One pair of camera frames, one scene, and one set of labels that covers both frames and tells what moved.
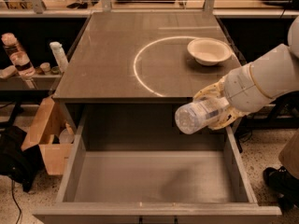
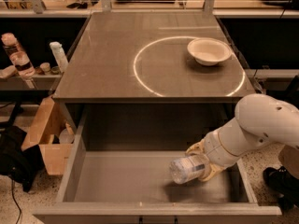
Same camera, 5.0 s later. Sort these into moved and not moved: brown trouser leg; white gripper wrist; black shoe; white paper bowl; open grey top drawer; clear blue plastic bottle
Moved: white gripper wrist; clear blue plastic bottle
Not moved: black shoe; open grey top drawer; brown trouser leg; white paper bowl
